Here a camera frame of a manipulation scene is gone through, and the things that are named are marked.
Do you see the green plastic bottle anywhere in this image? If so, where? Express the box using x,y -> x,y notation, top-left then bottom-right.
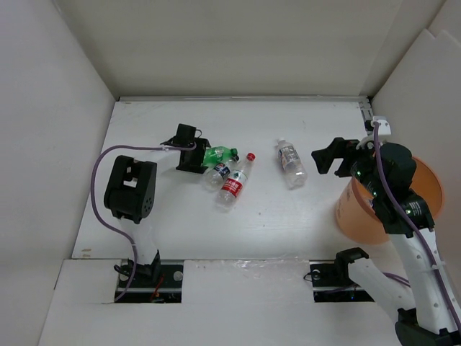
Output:
202,146 -> 238,167

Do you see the orange plastic bin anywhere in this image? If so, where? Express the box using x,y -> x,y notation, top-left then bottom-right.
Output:
335,157 -> 444,245

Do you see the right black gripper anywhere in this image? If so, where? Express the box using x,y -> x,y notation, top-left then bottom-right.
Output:
311,136 -> 385,198

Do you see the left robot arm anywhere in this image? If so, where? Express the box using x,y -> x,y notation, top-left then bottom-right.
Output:
90,124 -> 210,286

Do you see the clear water bottle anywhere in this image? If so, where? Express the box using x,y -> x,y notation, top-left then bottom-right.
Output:
277,138 -> 308,189

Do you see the pepsi label clear bottle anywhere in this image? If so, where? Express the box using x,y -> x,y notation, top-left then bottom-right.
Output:
203,155 -> 239,192

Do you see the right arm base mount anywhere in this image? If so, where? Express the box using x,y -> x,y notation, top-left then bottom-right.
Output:
303,247 -> 374,303

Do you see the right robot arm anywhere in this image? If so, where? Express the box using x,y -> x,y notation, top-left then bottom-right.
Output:
311,137 -> 460,345

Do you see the red label clear bottle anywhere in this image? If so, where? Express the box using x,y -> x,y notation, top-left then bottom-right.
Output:
217,152 -> 256,210

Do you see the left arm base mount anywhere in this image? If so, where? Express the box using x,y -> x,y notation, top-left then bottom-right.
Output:
114,254 -> 184,304

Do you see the aluminium rail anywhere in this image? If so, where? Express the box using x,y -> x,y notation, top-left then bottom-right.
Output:
358,97 -> 374,135

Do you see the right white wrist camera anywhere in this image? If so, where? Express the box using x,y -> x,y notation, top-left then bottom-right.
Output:
364,116 -> 391,138

